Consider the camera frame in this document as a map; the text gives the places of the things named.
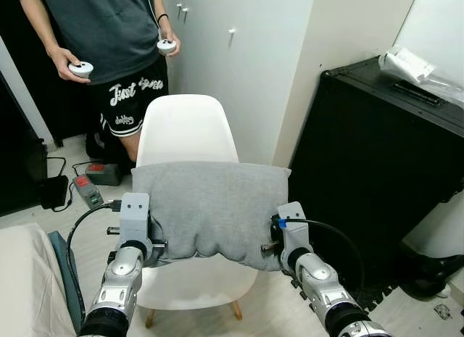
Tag grey pillow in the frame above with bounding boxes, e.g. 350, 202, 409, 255
132, 161, 292, 272

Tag white round controller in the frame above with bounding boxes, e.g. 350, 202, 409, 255
157, 38, 177, 56
69, 62, 95, 79

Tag white plastic chair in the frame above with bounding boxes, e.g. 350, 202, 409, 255
134, 94, 260, 329

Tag person's left hand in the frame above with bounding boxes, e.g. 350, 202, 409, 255
156, 29, 181, 59

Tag person's right hand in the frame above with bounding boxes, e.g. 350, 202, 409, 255
47, 46, 91, 84

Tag dark charger with red top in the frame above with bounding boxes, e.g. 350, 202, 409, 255
86, 162, 124, 186

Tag black power adapter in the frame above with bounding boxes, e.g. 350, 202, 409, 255
40, 176, 70, 209

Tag black foam floor mat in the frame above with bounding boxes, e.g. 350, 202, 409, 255
352, 278, 407, 312

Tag black cabinet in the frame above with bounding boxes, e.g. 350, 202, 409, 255
289, 58, 464, 291

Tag bed with beige sheet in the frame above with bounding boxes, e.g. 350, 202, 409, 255
0, 222, 86, 337

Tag white wardrobe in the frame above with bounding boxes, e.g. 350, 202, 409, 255
158, 0, 318, 167

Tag black shoe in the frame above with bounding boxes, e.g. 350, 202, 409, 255
401, 243, 464, 299

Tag small patterned floor item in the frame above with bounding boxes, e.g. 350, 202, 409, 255
434, 303, 455, 321

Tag clear bag with white box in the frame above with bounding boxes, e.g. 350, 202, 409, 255
378, 46, 464, 107

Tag person in grey shirt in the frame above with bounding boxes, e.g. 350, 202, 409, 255
18, 0, 181, 162

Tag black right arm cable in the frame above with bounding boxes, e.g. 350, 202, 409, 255
275, 217, 365, 283

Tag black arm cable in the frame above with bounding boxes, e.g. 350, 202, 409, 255
275, 217, 365, 283
67, 200, 123, 316

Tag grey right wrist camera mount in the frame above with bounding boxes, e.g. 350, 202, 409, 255
278, 201, 312, 254

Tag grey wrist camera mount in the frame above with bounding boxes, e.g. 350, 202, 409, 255
118, 193, 152, 245
278, 201, 312, 254

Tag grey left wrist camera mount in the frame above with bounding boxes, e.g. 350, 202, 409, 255
118, 193, 152, 245

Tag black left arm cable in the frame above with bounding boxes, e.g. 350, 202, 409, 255
67, 200, 123, 316

